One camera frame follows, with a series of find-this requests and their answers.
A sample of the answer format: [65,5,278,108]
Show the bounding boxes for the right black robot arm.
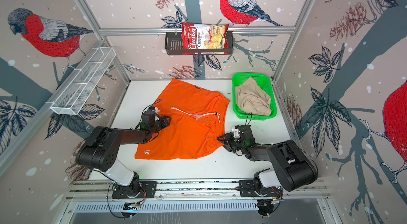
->
[217,124,319,197]

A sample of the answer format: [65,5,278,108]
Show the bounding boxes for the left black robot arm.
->
[75,109,171,198]

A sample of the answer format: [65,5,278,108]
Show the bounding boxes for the green plastic basket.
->
[232,73,277,120]

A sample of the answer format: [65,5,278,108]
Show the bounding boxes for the beige shorts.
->
[235,77,272,116]

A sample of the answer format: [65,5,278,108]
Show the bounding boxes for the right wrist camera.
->
[231,128,240,138]

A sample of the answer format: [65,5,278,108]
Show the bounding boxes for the black wall basket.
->
[164,32,234,56]

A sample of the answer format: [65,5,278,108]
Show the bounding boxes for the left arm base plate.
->
[111,180,157,200]

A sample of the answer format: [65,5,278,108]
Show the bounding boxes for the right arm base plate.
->
[237,178,283,198]

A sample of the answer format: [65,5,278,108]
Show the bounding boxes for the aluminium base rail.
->
[65,178,331,201]

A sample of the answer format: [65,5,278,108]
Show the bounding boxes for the red cassava chips bag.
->
[181,22,230,54]

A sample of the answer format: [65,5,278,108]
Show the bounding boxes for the orange shorts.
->
[135,79,230,160]

